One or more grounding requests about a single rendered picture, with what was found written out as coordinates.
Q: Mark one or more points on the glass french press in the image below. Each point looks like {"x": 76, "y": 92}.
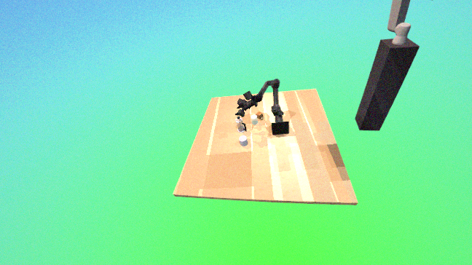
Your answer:
{"x": 240, "y": 125}

